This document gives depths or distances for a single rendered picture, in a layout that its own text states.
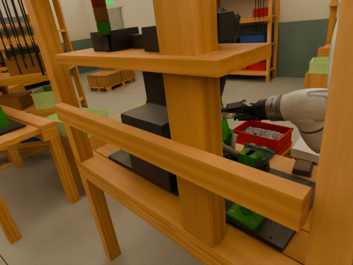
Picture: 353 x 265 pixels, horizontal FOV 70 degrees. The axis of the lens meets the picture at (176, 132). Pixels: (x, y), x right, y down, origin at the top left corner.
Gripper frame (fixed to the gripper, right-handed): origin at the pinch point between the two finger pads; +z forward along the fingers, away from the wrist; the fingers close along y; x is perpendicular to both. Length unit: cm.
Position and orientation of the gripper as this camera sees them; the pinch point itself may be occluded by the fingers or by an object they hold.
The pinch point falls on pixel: (224, 113)
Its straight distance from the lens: 107.9
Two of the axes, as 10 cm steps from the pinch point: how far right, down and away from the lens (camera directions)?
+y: -7.0, -4.2, -5.8
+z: -6.5, 0.2, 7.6
